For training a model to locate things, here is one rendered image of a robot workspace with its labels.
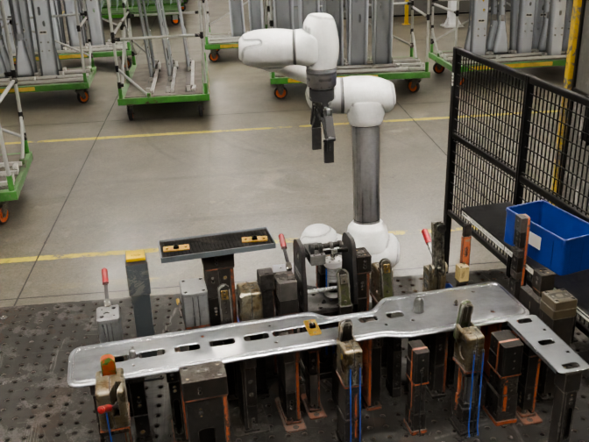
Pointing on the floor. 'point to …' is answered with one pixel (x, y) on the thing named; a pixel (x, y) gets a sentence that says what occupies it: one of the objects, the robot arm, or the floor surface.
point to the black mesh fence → (509, 149)
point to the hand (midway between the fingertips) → (322, 152)
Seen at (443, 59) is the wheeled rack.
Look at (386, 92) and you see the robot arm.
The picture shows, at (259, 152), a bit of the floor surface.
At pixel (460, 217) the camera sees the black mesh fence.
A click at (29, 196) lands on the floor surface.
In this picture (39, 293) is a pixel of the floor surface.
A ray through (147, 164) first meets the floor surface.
